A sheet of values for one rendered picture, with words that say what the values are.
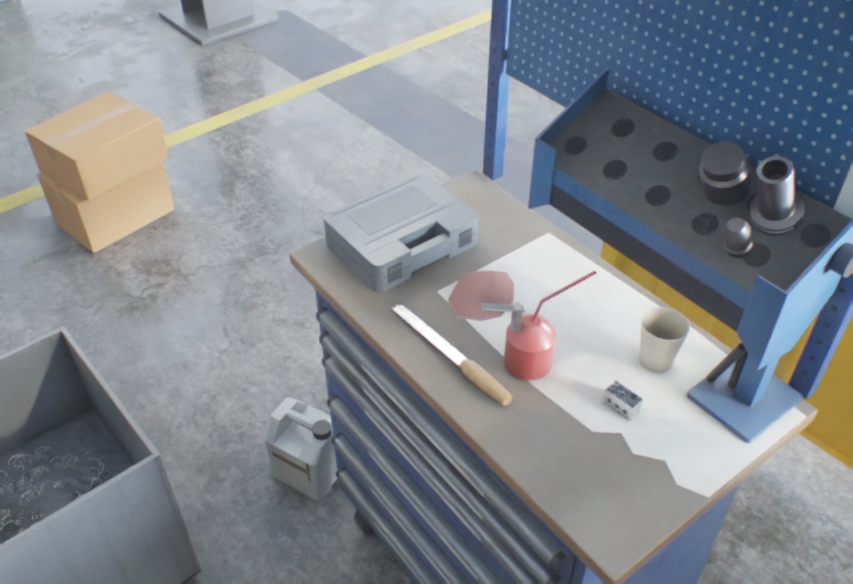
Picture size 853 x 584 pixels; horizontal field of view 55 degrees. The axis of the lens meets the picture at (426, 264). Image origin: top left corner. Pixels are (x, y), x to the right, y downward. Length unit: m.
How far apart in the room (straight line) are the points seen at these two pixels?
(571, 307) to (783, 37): 0.61
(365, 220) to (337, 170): 1.97
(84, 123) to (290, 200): 0.84
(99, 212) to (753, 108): 2.52
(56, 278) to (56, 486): 1.24
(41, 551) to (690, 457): 1.30
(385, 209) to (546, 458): 0.63
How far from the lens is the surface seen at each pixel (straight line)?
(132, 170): 3.32
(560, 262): 1.68
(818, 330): 1.46
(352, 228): 1.64
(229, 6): 4.92
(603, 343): 1.53
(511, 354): 1.42
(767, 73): 1.34
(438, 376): 1.44
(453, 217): 1.66
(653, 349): 1.45
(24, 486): 2.32
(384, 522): 2.04
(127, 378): 2.87
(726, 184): 1.29
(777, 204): 1.26
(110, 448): 2.35
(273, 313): 2.96
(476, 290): 1.56
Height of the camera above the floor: 2.04
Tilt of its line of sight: 41 degrees down
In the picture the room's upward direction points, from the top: straight up
